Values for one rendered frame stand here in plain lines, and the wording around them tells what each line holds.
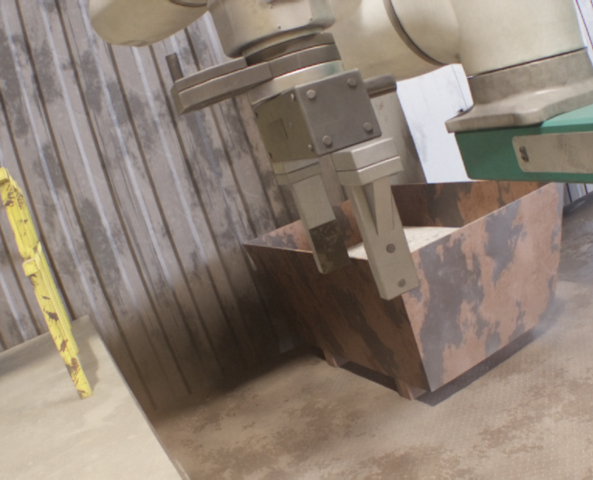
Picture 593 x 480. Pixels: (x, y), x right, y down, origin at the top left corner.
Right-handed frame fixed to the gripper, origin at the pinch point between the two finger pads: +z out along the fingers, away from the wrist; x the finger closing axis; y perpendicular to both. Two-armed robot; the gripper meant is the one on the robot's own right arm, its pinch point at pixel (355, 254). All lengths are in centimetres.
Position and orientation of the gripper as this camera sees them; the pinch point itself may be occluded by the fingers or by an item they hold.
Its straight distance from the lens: 50.3
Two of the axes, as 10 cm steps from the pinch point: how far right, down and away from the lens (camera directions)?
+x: -2.9, -1.0, 9.5
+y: 9.0, -3.6, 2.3
